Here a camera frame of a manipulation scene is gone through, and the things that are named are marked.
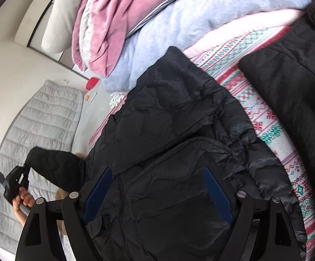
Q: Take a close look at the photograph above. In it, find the red object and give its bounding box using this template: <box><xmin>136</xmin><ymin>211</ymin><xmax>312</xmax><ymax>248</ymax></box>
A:
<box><xmin>86</xmin><ymin>77</ymin><xmax>99</xmax><ymax>91</ymax></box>

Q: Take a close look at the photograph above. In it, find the person's left forearm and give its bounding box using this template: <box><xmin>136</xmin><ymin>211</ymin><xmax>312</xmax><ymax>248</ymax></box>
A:
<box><xmin>14</xmin><ymin>207</ymin><xmax>29</xmax><ymax>225</ymax></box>

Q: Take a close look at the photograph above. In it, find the black quilted garment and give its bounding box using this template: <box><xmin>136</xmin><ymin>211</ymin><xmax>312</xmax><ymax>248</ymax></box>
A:
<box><xmin>238</xmin><ymin>1</ymin><xmax>315</xmax><ymax>251</ymax></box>

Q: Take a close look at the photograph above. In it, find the brown fur-trimmed coat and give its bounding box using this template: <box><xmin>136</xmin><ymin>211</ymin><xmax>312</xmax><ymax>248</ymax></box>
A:
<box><xmin>54</xmin><ymin>152</ymin><xmax>87</xmax><ymax>236</ymax></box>

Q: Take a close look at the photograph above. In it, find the black puffer jacket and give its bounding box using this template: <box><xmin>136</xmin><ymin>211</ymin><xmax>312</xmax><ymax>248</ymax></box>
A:
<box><xmin>27</xmin><ymin>46</ymin><xmax>308</xmax><ymax>261</ymax></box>

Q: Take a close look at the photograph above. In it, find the person's left hand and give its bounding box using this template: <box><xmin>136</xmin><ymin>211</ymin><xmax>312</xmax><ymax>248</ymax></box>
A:
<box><xmin>13</xmin><ymin>186</ymin><xmax>36</xmax><ymax>215</ymax></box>

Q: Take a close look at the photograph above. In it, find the white pillow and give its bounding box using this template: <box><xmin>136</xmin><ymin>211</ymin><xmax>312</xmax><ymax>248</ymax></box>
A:
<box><xmin>42</xmin><ymin>0</ymin><xmax>80</xmax><ymax>55</ymax></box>

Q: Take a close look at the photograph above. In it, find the grey quilted headboard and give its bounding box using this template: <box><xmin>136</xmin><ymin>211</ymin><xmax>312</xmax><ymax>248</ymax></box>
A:
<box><xmin>0</xmin><ymin>80</ymin><xmax>84</xmax><ymax>246</ymax></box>

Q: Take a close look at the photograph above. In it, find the pink velvet blanket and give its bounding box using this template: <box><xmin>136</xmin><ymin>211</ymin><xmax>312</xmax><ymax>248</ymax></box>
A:
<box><xmin>72</xmin><ymin>0</ymin><xmax>220</xmax><ymax>78</ymax></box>

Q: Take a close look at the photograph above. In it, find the white bed linen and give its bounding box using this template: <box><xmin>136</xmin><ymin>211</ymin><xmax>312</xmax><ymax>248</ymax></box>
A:
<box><xmin>58</xmin><ymin>232</ymin><xmax>75</xmax><ymax>261</ymax></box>

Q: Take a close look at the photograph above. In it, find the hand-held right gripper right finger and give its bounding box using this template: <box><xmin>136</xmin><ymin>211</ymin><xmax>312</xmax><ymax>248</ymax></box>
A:
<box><xmin>202</xmin><ymin>167</ymin><xmax>308</xmax><ymax>261</ymax></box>

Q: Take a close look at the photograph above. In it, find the white wardrobe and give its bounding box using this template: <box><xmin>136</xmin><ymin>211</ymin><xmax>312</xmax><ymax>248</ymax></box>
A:
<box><xmin>28</xmin><ymin>0</ymin><xmax>75</xmax><ymax>70</ymax></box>

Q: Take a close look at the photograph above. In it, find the grey bed sheet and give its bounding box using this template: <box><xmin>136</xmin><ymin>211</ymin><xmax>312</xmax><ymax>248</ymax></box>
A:
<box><xmin>72</xmin><ymin>79</ymin><xmax>128</xmax><ymax>155</ymax></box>

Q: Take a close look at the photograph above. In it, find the light blue fleece blanket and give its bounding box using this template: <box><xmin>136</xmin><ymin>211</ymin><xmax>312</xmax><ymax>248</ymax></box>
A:
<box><xmin>100</xmin><ymin>0</ymin><xmax>313</xmax><ymax>93</ymax></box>

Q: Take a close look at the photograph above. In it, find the white fringed throw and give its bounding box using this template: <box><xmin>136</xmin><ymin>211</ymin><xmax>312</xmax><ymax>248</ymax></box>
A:
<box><xmin>109</xmin><ymin>91</ymin><xmax>128</xmax><ymax>115</ymax></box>

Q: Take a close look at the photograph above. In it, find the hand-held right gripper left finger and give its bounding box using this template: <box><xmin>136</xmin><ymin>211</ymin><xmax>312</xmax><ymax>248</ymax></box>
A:
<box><xmin>14</xmin><ymin>166</ymin><xmax>113</xmax><ymax>261</ymax></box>

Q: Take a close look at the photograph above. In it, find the red green patterned blanket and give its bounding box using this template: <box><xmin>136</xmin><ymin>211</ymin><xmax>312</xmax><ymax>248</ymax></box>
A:
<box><xmin>88</xmin><ymin>24</ymin><xmax>315</xmax><ymax>251</ymax></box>

